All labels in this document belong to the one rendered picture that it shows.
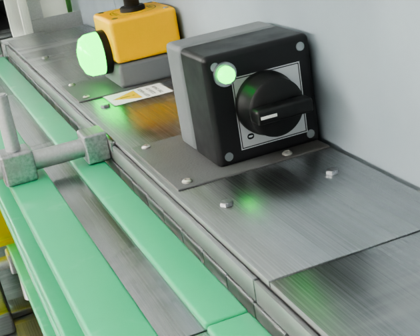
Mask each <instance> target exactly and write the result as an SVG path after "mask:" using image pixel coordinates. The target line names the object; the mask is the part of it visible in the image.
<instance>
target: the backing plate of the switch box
mask: <svg viewBox="0 0 420 336"><path fill-rule="evenodd" d="M326 148H329V145H327V144H325V143H323V142H321V141H319V140H315V141H311V142H308V143H304V144H301V145H297V146H294V147H290V148H287V149H283V150H280V151H276V152H273V153H269V154H266V155H262V156H260V157H256V158H252V159H248V160H246V161H242V162H238V163H234V164H232V165H228V166H225V167H220V166H218V165H216V164H215V163H214V162H212V161H211V160H210V159H208V158H207V157H206V156H204V155H203V154H201V153H200V152H198V150H197V149H194V148H193V147H192V146H190V145H189V144H187V143H186V142H184V140H183V138H182V135H177V136H174V137H170V138H167V139H162V140H160V141H155V142H152V143H148V144H144V145H140V146H137V147H133V148H131V150H132V151H133V152H134V153H135V154H137V155H138V156H139V157H140V158H141V159H142V160H144V162H146V164H148V165H149V166H150V167H151V168H152V169H153V170H154V171H156V172H157V173H158V174H159V175H160V176H161V177H162V178H164V180H166V182H168V183H169V184H170V185H171V186H172V187H174V188H175V189H176V190H177V191H183V190H186V189H190V188H193V187H197V186H200V185H204V184H206V183H210V182H213V181H217V180H220V179H224V178H227V177H231V176H234V175H238V174H240V173H244V172H248V171H251V170H254V169H258V168H261V167H265V166H268V165H272V164H275V163H278V162H282V161H286V160H288V159H292V158H295V157H299V156H302V155H306V154H309V153H313V152H316V151H320V150H322V149H326Z"/></svg>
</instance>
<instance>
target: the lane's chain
mask: <svg viewBox="0 0 420 336"><path fill-rule="evenodd" d="M8 58H9V62H10V63H11V64H12V65H13V66H14V67H15V68H16V70H18V72H20V74H22V76H24V78H26V80H28V82H30V84H31V85H32V86H33V87H34V88H35V89H36V90H37V91H38V92H39V93H40V94H41V95H42V96H43V97H44V98H45V99H46V100H47V102H48V103H49V104H50V105H51V106H52V107H53V108H54V109H55V110H56V111H57V112H58V113H59V114H60V115H61V116H62V118H64V120H66V122H68V124H70V126H72V128H74V130H76V131H78V130H80V129H82V128H81V127H80V126H79V125H78V124H77V123H76V122H75V121H74V120H73V119H72V118H71V117H70V116H69V115H68V114H67V113H66V112H65V111H64V110H63V109H62V108H61V107H60V106H59V105H58V104H57V103H56V102H55V101H54V100H53V99H52V98H51V97H50V96H49V95H48V94H47V93H46V92H45V91H44V90H43V89H42V88H41V87H40V86H39V85H38V84H37V83H36V82H35V81H34V80H33V79H32V78H31V77H30V76H29V75H28V74H27V73H26V72H25V71H24V70H23V69H22V68H21V67H20V66H19V65H18V64H17V63H16V62H15V61H14V60H13V59H12V58H11V57H10V56H9V55H8ZM105 162H106V163H107V164H108V165H109V166H110V168H112V170H114V172H116V174H118V176H120V178H122V180H124V182H125V183H126V184H127V185H128V186H129V187H130V188H131V189H132V190H133V191H134V192H135V193H136V194H137V195H138V196H139V197H140V198H141V200H142V201H143V202H144V203H145V204H146V205H147V206H148V207H149V208H150V209H151V210H152V211H153V212H154V213H155V214H156V215H157V216H158V218H160V220H162V222H164V224H166V226H168V228H170V230H172V232H173V233H174V234H175V235H176V236H177V237H178V238H179V239H180V240H181V241H182V242H183V243H184V244H185V245H186V246H187V247H188V249H189V250H190V251H191V252H192V253H193V254H194V255H195V256H196V257H197V258H198V259H199V260H200V261H201V262H202V263H203V264H204V266H206V268H208V270H210V272H212V274H214V276H216V278H218V280H219V281H220V282H221V283H222V284H223V285H224V286H225V287H226V288H227V289H228V290H229V291H230V292H231V293H232V294H233V295H234V296H235V298H236V299H237V300H238V301H239V302H240V303H241V304H242V305H243V306H244V307H245V308H246V309H247V310H248V313H250V314H252V316H254V318H256V320H258V322H260V324H262V326H264V328H266V330H267V331H268V332H269V333H270V334H271V335H272V336H289V335H288V334H287V333H286V332H285V331H284V330H283V329H282V328H281V327H280V326H279V325H278V324H277V323H276V322H275V321H274V320H273V319H272V318H271V317H270V316H269V315H268V314H267V313H266V312H265V311H264V310H263V309H262V308H261V307H260V306H259V305H258V304H257V301H254V300H253V299H252V298H251V297H250V296H249V295H248V294H247V293H246V292H245V291H244V290H243V289H242V288H241V287H240V286H239V285H238V284H237V283H236V282H235V281H234V280H233V279H232V278H231V277H230V276H229V275H228V274H227V273H226V272H225V271H224V270H223V269H222V268H221V267H220V266H219V265H218V264H217V263H216V262H215V261H214V260H213V259H212V258H211V257H210V256H209V255H208V254H207V253H206V252H205V251H204V250H203V249H202V248H201V247H200V246H199V245H198V244H197V243H196V242H195V241H194V240H193V239H192V238H191V237H190V236H189V235H188V234H187V233H186V232H185V231H184V230H183V229H182V228H181V227H180V226H179V225H178V224H177V223H176V222H175V221H174V220H173V219H172V218H171V217H170V216H169V215H168V214H167V213H166V212H165V211H164V210H163V209H162V208H161V207H160V206H159V205H158V204H157V203H156V202H155V201H154V200H153V199H152V198H151V197H150V196H149V195H148V194H147V193H146V192H145V191H144V190H143V189H142V188H141V187H140V186H139V185H138V184H137V183H136V182H135V181H134V180H133V179H132V178H131V177H130V176H129V175H128V174H127V173H126V172H125V171H124V170H123V169H122V168H121V167H120V166H119V165H118V164H117V163H116V162H115V161H114V160H113V159H112V158H110V159H109V160H106V161H105Z"/></svg>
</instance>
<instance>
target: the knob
mask: <svg viewBox="0 0 420 336"><path fill-rule="evenodd" d="M235 110H236V114H237V117H238V119H239V121H240V122H241V124H242V125H243V126H244V127H245V128H246V129H248V130H249V131H251V132H253V133H256V134H258V135H266V136H268V137H279V136H282V135H285V134H287V133H288V132H290V131H291V130H292V129H293V128H294V127H295V126H296V125H297V124H298V122H299V121H300V119H301V116H302V114H304V113H308V112H312V111H313V101H312V98H310V97H308V96H306V95H302V92H301V90H300V88H298V86H297V85H296V84H295V83H294V82H292V81H291V80H290V79H289V78H288V77H287V76H285V75H284V74H282V73H280V72H277V71H273V70H262V71H258V72H256V73H254V74H252V75H250V76H249V77H248V78H246V80H244V82H243V83H242V85H241V86H240V88H239V90H238V92H237V96H236V100H235Z"/></svg>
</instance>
